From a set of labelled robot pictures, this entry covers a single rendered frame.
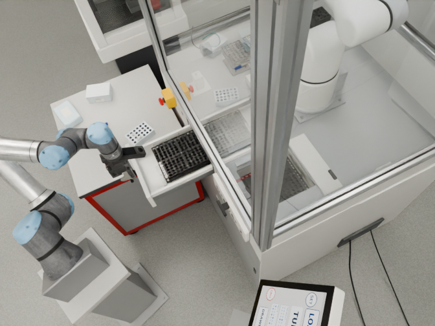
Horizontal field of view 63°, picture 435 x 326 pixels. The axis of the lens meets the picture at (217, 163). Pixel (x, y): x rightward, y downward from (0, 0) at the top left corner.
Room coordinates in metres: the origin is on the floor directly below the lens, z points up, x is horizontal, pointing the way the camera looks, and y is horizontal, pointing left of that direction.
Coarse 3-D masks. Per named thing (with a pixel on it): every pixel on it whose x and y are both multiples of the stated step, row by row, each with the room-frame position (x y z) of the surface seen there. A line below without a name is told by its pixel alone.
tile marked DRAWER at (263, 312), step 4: (260, 308) 0.13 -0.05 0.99; (264, 308) 0.12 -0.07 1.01; (268, 308) 0.12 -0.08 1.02; (260, 312) 0.11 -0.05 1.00; (264, 312) 0.11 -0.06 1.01; (260, 316) 0.10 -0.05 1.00; (264, 316) 0.10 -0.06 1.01; (256, 320) 0.09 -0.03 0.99; (260, 320) 0.09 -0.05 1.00; (264, 320) 0.09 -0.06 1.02; (256, 324) 0.08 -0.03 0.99; (260, 324) 0.08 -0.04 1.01; (264, 324) 0.08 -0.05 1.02
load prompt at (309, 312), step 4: (308, 312) 0.08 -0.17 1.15; (312, 312) 0.08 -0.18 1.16; (316, 312) 0.07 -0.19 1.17; (304, 316) 0.07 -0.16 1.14; (308, 316) 0.07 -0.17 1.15; (312, 316) 0.07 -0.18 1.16; (316, 316) 0.06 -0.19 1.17; (304, 320) 0.06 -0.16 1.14; (308, 320) 0.06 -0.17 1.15; (312, 320) 0.06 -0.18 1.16; (316, 320) 0.05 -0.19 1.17; (304, 324) 0.05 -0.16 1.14; (308, 324) 0.05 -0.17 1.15; (312, 324) 0.05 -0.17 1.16; (316, 324) 0.05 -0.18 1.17
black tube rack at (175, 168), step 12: (192, 132) 0.91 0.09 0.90; (168, 144) 0.88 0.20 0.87; (180, 144) 0.86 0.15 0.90; (192, 144) 0.84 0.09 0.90; (156, 156) 0.83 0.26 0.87; (168, 156) 0.80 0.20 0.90; (180, 156) 0.81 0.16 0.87; (192, 156) 0.78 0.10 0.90; (204, 156) 0.78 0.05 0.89; (168, 168) 0.74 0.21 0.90; (180, 168) 0.75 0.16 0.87; (192, 168) 0.74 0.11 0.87
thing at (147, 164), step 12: (180, 132) 0.93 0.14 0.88; (144, 144) 0.89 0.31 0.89; (156, 144) 0.90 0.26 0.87; (144, 168) 0.80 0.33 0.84; (156, 168) 0.79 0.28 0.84; (204, 168) 0.72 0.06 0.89; (156, 180) 0.73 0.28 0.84; (180, 180) 0.68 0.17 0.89; (192, 180) 0.69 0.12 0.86; (156, 192) 0.65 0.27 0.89; (168, 192) 0.65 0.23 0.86
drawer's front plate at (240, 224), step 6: (216, 174) 0.66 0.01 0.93; (216, 180) 0.63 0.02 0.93; (216, 186) 0.65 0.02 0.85; (222, 186) 0.60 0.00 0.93; (222, 192) 0.58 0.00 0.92; (222, 198) 0.59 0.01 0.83; (228, 198) 0.55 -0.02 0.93; (234, 210) 0.49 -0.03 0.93; (234, 216) 0.48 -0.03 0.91; (240, 216) 0.47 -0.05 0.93; (240, 222) 0.44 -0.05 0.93; (240, 228) 0.43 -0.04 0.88; (246, 228) 0.41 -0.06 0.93; (246, 234) 0.39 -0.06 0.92; (246, 240) 0.39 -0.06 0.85
